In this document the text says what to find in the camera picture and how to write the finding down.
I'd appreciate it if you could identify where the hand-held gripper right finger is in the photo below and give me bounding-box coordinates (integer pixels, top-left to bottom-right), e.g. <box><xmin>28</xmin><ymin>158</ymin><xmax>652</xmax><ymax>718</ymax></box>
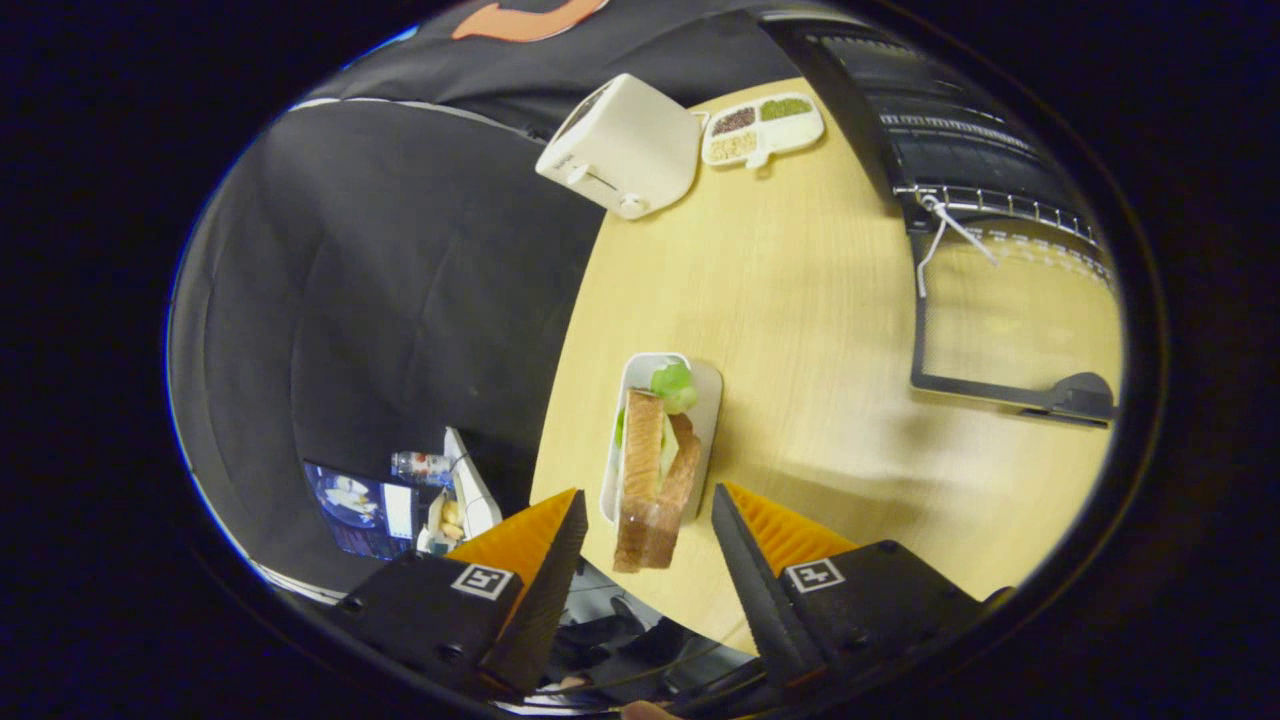
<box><xmin>710</xmin><ymin>482</ymin><xmax>1014</xmax><ymax>699</ymax></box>

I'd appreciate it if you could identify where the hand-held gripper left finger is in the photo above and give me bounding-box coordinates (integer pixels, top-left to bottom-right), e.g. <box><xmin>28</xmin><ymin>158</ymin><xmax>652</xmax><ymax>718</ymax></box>
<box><xmin>333</xmin><ymin>488</ymin><xmax>590</xmax><ymax>699</ymax></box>

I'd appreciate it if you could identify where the toasted sandwich with lettuce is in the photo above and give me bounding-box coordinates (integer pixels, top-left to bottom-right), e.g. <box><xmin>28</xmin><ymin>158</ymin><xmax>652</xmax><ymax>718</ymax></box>
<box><xmin>612</xmin><ymin>362</ymin><xmax>703</xmax><ymax>574</ymax></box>

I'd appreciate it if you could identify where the black toaster oven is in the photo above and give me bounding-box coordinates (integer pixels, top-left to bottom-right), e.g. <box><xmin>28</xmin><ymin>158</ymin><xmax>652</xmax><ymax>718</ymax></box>
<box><xmin>770</xmin><ymin>15</ymin><xmax>1121</xmax><ymax>426</ymax></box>

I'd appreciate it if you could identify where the white open box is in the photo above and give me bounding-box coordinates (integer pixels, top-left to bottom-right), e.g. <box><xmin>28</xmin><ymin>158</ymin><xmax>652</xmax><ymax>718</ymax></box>
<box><xmin>415</xmin><ymin>428</ymin><xmax>503</xmax><ymax>553</ymax></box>

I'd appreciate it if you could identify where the white pop-up toaster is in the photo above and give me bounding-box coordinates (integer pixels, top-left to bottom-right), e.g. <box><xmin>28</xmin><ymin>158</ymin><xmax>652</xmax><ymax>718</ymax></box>
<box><xmin>535</xmin><ymin>73</ymin><xmax>704</xmax><ymax>221</ymax></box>

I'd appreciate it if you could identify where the plastic bottle red label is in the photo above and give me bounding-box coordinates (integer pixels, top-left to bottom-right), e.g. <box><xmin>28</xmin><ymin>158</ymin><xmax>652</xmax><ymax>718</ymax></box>
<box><xmin>392</xmin><ymin>452</ymin><xmax>456</xmax><ymax>486</ymax></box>

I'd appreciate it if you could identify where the white rectangular tray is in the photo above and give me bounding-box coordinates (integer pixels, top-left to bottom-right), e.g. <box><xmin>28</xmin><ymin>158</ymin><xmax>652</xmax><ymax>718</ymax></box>
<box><xmin>598</xmin><ymin>352</ymin><xmax>724</xmax><ymax>526</ymax></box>

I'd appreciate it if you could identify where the blue printed bag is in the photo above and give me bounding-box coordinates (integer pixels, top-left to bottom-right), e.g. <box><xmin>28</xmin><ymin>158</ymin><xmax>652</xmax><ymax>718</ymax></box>
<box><xmin>305</xmin><ymin>460</ymin><xmax>416</xmax><ymax>559</ymax></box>

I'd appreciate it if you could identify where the white divided grain tray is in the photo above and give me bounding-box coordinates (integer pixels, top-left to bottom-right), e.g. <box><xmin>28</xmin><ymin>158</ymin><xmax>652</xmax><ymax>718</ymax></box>
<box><xmin>700</xmin><ymin>93</ymin><xmax>827</xmax><ymax>169</ymax></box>

